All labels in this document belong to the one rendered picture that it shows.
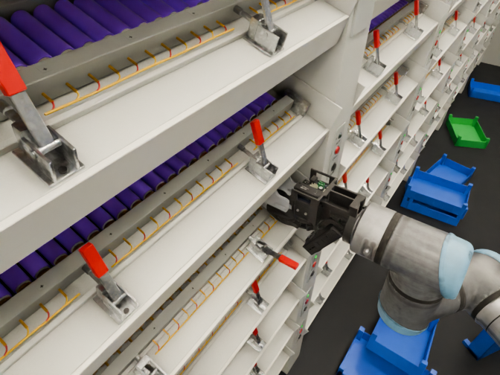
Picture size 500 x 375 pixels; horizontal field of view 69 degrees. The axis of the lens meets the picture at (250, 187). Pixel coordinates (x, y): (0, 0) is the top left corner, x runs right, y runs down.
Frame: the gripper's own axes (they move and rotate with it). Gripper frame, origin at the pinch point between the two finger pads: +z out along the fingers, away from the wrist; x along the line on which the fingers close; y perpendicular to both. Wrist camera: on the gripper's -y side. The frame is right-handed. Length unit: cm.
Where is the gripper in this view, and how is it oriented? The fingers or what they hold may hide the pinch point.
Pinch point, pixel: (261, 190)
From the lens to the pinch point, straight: 71.7
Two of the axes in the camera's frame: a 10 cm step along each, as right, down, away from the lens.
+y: -0.3, -7.5, -6.6
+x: -5.9, 5.4, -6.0
